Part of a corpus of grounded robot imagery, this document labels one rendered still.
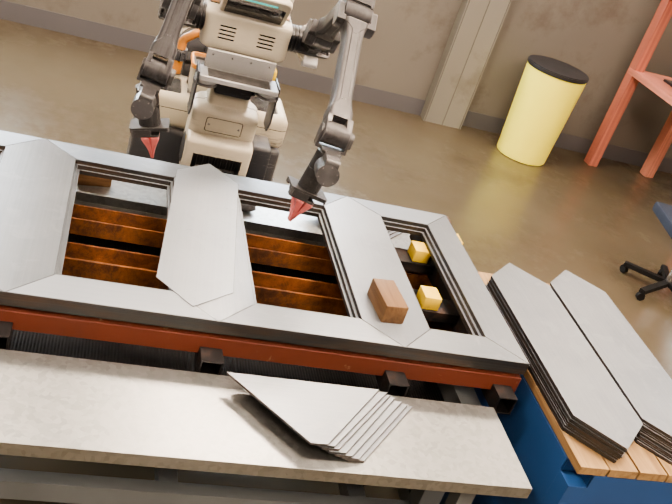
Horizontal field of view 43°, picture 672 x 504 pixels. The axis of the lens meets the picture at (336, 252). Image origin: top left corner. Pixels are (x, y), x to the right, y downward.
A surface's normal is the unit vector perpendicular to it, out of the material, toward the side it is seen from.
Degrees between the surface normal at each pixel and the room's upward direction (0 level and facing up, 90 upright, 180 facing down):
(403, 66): 90
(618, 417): 0
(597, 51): 90
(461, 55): 90
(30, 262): 0
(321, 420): 0
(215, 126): 98
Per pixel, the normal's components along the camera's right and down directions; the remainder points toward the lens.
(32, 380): 0.29, -0.83
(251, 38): 0.12, 0.64
